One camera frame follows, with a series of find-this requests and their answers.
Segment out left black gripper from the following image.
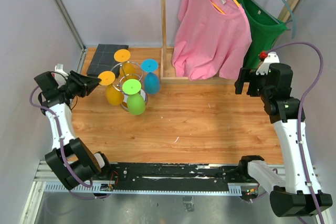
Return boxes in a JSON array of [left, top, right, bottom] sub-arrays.
[[58, 71, 101, 99]]

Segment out orange wine glass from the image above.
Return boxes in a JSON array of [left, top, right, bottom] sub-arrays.
[[114, 49, 138, 80], [98, 71, 124, 106]]

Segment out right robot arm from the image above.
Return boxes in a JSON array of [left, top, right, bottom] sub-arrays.
[[235, 63, 333, 217]]

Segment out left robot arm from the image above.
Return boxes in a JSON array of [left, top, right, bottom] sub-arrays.
[[32, 71, 112, 190]]

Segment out chrome wine glass rack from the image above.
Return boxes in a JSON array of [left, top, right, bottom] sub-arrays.
[[110, 61, 144, 112]]

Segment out green wine glass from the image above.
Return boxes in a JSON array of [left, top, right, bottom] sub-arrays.
[[122, 79, 145, 115]]

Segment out blue wine glass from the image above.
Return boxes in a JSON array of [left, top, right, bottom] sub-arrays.
[[141, 59, 161, 94]]

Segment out wooden clothes rack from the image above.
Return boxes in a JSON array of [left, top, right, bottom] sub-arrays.
[[160, 0, 301, 84]]

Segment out dark grey folded cloth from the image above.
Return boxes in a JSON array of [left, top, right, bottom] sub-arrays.
[[87, 44, 129, 78]]

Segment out green t-shirt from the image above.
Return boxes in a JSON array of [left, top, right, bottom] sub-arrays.
[[237, 0, 287, 69]]

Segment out pink t-shirt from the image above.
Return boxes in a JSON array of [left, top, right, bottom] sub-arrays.
[[172, 0, 252, 81]]

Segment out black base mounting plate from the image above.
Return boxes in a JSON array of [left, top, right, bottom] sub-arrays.
[[93, 162, 257, 193]]

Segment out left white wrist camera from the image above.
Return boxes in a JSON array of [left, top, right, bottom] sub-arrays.
[[52, 63, 68, 80]]

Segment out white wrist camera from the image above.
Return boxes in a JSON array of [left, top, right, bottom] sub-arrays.
[[256, 51, 280, 76], [52, 63, 68, 80]]

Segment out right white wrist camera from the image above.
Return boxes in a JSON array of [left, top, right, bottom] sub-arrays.
[[256, 51, 280, 76]]

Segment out aluminium frame post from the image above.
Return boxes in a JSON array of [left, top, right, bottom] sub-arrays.
[[53, 0, 86, 51]]

